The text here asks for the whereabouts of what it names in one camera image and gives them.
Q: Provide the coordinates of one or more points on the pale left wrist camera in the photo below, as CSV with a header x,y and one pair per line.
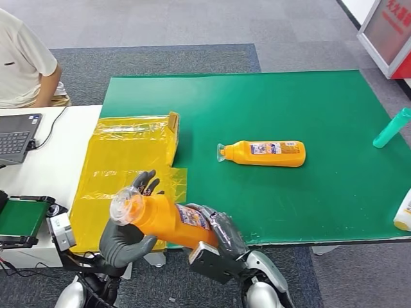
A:
x,y
60,231

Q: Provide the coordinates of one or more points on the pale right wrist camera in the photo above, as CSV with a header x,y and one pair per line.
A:
x,y
211,263

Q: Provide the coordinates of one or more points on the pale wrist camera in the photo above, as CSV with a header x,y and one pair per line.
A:
x,y
211,263
60,231

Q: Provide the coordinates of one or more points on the grey laptop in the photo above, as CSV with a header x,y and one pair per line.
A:
x,y
14,136

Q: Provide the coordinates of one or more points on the small green conveyor belt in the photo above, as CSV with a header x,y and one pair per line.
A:
x,y
22,217

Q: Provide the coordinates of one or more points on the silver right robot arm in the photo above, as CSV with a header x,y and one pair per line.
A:
x,y
266,293

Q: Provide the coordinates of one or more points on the white bottle with yellow base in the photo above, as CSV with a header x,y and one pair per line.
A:
x,y
405,214

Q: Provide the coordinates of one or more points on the green table mat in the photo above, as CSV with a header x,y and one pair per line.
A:
x,y
257,106

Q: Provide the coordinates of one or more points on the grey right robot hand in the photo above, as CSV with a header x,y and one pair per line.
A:
x,y
224,234

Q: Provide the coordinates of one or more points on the orange bottle with clear cap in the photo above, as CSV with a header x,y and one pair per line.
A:
x,y
163,219
266,156

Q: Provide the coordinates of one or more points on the red and white display stand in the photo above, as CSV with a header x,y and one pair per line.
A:
x,y
388,34

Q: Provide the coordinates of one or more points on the white table foot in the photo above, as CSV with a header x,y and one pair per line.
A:
x,y
157,259
321,250

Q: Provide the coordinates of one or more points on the teal plastic bottle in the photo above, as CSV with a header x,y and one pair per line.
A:
x,y
390,129

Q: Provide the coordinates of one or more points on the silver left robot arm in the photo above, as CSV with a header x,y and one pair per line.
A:
x,y
72,295

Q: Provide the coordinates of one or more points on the yellow plastic wrapped box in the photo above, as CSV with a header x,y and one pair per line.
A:
x,y
118,157

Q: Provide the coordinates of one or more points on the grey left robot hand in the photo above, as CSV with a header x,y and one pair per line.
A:
x,y
122,246

